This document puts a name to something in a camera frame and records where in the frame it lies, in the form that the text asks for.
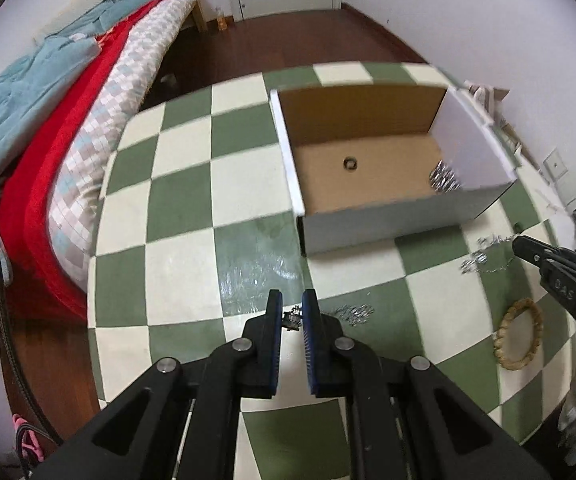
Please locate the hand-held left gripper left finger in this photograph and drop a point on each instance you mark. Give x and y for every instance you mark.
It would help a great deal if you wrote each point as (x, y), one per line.
(274, 331)

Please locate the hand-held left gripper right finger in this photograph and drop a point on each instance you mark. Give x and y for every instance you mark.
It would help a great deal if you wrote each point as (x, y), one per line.
(310, 340)

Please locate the white wall socket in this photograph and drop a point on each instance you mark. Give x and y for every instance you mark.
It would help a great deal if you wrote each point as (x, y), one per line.
(555, 165)

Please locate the bed with red blanket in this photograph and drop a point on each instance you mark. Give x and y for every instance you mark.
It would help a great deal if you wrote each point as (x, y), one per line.
(12, 95)

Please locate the small bottle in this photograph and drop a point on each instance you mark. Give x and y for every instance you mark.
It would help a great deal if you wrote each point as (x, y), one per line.
(221, 22)

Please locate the wooden bed frame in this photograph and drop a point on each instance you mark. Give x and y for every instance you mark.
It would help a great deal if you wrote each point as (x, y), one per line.
(200, 15)

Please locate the white cardboard box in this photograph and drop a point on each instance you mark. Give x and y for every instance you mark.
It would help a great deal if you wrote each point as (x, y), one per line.
(368, 175)

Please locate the pile of silver jewelry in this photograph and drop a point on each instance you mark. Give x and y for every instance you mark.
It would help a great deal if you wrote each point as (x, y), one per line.
(444, 180)

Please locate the pink grey checkered quilt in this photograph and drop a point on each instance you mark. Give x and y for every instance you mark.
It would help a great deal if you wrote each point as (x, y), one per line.
(102, 125)

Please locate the small silver jewelry piece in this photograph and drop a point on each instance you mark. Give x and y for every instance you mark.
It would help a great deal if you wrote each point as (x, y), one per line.
(291, 320)

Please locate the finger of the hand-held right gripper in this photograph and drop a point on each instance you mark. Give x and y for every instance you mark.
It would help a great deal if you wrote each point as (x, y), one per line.
(530, 250)

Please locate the woven beige bangle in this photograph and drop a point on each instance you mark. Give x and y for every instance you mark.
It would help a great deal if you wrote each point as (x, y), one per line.
(503, 347)

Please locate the green white checkered tablecloth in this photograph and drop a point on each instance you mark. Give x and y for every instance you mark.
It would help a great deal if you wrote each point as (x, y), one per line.
(182, 200)

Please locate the red blanket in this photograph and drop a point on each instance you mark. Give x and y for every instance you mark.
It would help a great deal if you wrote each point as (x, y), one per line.
(37, 195)

